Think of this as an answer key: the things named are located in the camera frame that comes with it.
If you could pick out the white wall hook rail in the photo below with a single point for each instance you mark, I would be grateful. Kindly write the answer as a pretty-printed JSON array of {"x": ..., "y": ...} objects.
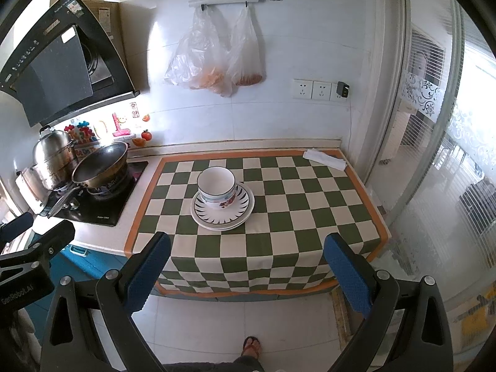
[{"x": 232, "y": 0}]

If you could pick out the white floral bowl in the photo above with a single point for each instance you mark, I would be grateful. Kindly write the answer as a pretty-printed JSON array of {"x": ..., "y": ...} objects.
[{"x": 226, "y": 204}]

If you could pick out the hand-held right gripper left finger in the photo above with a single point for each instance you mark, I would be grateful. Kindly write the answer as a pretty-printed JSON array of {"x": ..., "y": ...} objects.
[{"x": 149, "y": 271}]

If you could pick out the person's foot with sandal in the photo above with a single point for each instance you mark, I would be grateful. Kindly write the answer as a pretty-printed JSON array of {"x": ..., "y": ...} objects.
[{"x": 252, "y": 347}]

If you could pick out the blue leaf pattern plate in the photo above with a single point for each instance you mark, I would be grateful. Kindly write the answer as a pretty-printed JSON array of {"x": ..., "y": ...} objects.
[{"x": 242, "y": 201}]

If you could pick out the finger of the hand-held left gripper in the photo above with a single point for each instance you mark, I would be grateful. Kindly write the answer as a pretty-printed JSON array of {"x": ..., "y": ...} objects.
[
  {"x": 58, "y": 234},
  {"x": 17, "y": 225}
]

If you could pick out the white bowl blue print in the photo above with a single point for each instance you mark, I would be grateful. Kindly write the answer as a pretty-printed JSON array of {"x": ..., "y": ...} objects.
[{"x": 232, "y": 195}]

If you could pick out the black gas cooktop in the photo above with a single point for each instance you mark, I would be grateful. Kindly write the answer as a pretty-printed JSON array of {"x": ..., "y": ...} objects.
[{"x": 116, "y": 197}]

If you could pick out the yellow floor mat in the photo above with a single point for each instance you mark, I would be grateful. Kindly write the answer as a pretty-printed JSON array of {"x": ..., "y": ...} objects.
[{"x": 478, "y": 317}]

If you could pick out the blue kitchen cabinet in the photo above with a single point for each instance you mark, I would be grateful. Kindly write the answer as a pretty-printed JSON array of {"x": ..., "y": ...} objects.
[{"x": 89, "y": 261}]

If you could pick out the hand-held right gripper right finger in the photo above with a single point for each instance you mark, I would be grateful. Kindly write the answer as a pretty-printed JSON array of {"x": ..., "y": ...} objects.
[{"x": 348, "y": 275}]

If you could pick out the clear plastic bag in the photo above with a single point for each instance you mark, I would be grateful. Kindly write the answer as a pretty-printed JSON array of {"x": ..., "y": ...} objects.
[
  {"x": 197, "y": 54},
  {"x": 248, "y": 54}
]

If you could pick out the black plug charger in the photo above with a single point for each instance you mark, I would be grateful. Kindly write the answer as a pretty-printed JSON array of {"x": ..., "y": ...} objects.
[{"x": 343, "y": 89}]

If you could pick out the black range hood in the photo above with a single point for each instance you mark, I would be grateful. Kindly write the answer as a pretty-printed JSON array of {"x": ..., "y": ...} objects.
[{"x": 58, "y": 66}]

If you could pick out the white folded towel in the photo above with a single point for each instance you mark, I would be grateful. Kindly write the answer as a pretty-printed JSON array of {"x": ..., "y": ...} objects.
[{"x": 323, "y": 159}]

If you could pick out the fruit wall sticker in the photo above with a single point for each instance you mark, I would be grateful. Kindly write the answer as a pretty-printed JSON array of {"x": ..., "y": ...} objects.
[{"x": 142, "y": 137}]

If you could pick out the glass sliding door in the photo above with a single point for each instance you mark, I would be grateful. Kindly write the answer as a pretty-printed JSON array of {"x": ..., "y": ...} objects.
[{"x": 438, "y": 155}]

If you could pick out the colourful cartoon wall sticker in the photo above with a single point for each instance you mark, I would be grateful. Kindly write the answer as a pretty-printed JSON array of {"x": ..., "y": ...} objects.
[{"x": 81, "y": 133}]

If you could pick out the steel wok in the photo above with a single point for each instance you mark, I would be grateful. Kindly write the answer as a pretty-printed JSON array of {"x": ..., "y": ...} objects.
[{"x": 100, "y": 166}]

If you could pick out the small steel pot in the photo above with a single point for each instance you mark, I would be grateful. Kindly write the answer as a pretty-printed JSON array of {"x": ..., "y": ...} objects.
[{"x": 29, "y": 190}]

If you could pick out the green white checkered tablecloth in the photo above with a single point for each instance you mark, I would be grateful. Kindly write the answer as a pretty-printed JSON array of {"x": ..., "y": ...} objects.
[{"x": 294, "y": 217}]

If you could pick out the stainless steel steamer pot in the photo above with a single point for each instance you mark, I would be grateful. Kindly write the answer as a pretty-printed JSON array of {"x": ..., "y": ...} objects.
[{"x": 52, "y": 151}]

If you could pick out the pink wall sticker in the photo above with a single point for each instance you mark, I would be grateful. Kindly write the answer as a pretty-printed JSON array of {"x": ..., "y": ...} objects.
[{"x": 122, "y": 126}]

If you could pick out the cardboard box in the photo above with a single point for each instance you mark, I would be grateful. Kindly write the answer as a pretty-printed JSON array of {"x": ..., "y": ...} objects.
[{"x": 106, "y": 19}]

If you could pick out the white wall outlet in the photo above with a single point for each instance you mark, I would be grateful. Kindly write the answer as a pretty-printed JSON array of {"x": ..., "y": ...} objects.
[
  {"x": 321, "y": 90},
  {"x": 302, "y": 89}
]

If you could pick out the white floral plate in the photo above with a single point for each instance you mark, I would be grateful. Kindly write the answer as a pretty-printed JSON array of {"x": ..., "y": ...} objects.
[{"x": 221, "y": 226}]

